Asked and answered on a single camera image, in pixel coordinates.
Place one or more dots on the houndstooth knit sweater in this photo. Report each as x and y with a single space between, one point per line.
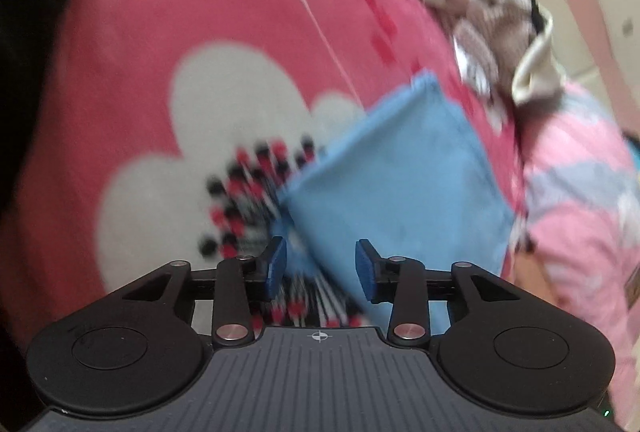
495 22

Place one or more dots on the pink grey floral quilt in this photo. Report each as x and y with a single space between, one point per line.
575 212

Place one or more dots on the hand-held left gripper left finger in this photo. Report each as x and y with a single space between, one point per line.
277 262

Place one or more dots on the blue printed t-shirt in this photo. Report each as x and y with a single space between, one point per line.
400 172

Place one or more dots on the person's black trousers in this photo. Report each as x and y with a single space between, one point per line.
30 12

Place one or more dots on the pink floral blanket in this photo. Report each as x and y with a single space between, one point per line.
175 12

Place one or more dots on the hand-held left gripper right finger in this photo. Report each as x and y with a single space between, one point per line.
364 269

